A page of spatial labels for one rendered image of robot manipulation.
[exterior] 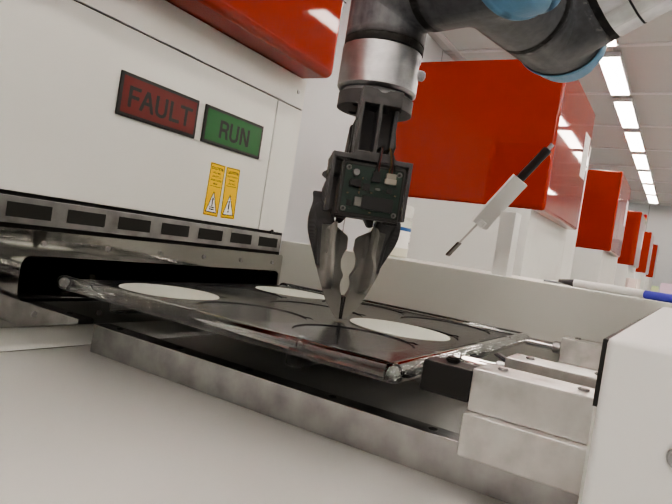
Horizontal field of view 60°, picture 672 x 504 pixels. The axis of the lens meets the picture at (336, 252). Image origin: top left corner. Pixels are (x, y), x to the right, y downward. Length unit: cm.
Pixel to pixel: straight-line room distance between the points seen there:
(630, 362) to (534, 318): 57
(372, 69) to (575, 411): 33
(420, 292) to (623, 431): 62
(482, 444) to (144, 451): 22
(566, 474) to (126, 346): 43
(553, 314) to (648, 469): 56
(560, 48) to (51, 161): 50
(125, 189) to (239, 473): 40
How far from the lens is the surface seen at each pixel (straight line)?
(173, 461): 41
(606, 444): 20
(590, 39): 61
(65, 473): 39
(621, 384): 19
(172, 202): 75
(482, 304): 77
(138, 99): 71
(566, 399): 38
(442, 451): 44
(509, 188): 80
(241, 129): 83
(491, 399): 39
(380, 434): 46
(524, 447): 39
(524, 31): 56
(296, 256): 90
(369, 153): 51
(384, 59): 54
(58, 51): 66
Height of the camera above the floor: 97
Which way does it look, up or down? 1 degrees down
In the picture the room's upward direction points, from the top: 9 degrees clockwise
